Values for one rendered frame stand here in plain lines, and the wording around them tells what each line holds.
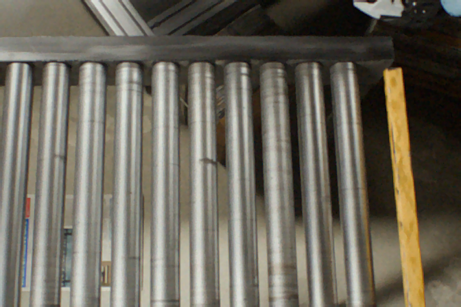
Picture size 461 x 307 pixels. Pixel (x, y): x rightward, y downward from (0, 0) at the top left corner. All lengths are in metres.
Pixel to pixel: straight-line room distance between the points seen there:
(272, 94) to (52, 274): 0.48
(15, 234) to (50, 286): 0.10
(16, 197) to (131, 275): 0.23
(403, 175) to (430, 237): 0.89
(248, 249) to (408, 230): 0.27
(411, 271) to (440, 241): 0.92
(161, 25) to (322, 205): 0.90
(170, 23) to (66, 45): 0.68
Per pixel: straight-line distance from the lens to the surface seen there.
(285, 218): 1.03
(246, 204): 1.03
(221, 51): 1.11
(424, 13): 1.24
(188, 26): 1.77
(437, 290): 1.94
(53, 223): 1.05
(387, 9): 1.22
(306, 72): 1.11
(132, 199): 1.03
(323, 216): 1.04
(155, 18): 1.79
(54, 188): 1.06
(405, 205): 1.06
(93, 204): 1.04
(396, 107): 1.10
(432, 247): 1.95
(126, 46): 1.12
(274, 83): 1.09
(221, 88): 1.54
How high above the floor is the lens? 1.81
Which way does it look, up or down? 74 degrees down
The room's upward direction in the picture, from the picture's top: 11 degrees clockwise
